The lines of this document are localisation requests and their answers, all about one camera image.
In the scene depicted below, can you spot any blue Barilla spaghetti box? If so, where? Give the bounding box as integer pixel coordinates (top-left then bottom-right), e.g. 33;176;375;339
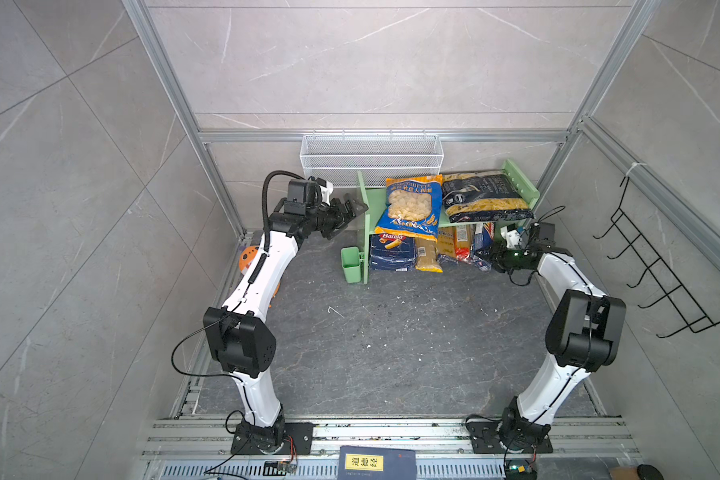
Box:
472;222;494;272

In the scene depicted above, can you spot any red pasta packet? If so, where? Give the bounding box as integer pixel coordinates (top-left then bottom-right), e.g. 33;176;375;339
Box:
454;224;474;264

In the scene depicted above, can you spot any dark blue spaghetti bag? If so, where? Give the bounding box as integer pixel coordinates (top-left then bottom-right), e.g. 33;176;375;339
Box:
436;227;457;261

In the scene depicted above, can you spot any blue Barilla rigatoni box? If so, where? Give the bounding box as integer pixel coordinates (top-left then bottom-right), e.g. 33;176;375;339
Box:
369;233;417;272

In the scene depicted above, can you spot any blue orecchiette pasta bag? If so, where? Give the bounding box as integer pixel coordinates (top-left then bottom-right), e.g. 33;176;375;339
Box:
374;175;443;241

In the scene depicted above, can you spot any dark penne pasta bag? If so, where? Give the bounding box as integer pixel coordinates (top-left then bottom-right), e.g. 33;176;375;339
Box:
442;171;532;223

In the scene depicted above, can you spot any yellow spaghetti bag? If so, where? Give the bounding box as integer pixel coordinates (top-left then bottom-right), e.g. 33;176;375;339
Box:
415;238;443;273

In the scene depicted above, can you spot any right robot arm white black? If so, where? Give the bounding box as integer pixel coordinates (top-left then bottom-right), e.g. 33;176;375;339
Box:
464;205;626;453

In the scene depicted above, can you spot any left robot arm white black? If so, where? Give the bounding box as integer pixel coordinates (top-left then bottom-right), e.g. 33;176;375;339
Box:
198;170;368;454

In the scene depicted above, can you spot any green two-tier shelf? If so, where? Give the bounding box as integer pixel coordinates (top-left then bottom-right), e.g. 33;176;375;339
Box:
356;159;540;284

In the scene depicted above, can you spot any small green cup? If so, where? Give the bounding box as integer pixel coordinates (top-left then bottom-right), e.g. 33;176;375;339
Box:
341;246;362;284

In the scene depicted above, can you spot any orange shark plush toy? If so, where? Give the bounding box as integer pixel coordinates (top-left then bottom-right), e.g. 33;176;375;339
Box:
236;247;279;312

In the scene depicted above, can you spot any dark blue book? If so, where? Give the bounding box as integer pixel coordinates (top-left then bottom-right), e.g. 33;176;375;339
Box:
337;445;417;480

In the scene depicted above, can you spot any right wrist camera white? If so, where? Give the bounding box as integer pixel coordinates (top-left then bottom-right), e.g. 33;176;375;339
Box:
500;226;523;250

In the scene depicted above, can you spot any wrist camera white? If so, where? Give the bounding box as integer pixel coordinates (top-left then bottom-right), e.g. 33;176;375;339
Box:
500;226;523;250
308;176;333;205

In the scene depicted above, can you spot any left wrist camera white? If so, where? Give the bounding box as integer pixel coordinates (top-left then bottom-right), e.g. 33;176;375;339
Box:
308;176;333;205

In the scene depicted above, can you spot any white wire mesh basket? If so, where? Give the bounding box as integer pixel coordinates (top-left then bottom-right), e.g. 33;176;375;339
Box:
300;132;444;188

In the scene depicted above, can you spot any black wire hook rack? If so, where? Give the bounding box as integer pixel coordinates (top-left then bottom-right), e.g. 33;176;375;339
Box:
593;176;720;339

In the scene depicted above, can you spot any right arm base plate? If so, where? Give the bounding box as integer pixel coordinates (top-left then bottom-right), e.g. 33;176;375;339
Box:
465;421;553;454

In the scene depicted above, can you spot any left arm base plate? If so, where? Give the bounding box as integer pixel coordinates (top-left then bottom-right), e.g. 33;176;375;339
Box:
231;422;315;456

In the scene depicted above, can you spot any aluminium rail frame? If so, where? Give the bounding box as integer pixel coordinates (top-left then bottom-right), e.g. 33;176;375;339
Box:
137;415;642;479

